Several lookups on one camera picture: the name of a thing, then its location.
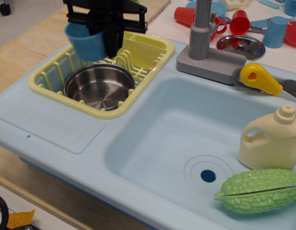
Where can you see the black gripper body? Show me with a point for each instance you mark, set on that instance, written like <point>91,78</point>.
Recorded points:
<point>131,13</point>

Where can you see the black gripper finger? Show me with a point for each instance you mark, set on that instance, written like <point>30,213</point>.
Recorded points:
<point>113,36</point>
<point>96,22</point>

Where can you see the blue plastic cup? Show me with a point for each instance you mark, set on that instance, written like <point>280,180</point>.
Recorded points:
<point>88,47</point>

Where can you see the red cup left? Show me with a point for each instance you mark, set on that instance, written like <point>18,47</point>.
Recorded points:
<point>184,16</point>

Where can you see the stainless steel pot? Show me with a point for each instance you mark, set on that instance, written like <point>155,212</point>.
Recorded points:
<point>100,86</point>

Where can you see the red cup tipped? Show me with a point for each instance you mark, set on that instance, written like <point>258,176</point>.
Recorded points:
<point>240,23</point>

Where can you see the metal pot lid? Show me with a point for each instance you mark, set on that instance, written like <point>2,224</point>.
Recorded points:
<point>247,46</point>

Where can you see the blue cup upside down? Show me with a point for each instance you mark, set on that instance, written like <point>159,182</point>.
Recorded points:
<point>275,33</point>

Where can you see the blue cup top right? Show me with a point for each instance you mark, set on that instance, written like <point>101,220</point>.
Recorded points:
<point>290,7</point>

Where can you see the yellow dish drying rack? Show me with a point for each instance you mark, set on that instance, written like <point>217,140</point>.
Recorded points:
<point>143,55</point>

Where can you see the grey toy faucet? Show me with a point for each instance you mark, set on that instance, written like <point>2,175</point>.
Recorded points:
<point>199,59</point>

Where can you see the blue plate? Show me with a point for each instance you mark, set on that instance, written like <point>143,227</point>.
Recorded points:
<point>217,6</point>

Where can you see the black caster wheel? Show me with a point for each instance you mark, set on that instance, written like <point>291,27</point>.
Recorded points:
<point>5,9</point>

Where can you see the cream toy item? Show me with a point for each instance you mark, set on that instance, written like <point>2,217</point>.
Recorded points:
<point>235,4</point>

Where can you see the light blue toy sink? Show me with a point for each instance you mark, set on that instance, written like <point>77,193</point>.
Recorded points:
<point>160,163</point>

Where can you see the grey toy spatula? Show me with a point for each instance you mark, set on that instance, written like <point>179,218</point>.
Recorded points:
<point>289,86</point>

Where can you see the cream toy detergent bottle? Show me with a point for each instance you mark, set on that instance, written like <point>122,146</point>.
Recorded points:
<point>269,142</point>

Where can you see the orange tape piece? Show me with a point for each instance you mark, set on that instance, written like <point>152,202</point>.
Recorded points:
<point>20,219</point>

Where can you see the green toy bitter melon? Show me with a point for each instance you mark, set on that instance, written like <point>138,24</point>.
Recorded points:
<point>258,191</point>

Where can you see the red mug with handle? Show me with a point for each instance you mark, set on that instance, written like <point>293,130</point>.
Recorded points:
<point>221,27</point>

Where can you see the yellow handled toy utensil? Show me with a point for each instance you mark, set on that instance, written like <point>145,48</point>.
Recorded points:
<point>256,76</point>

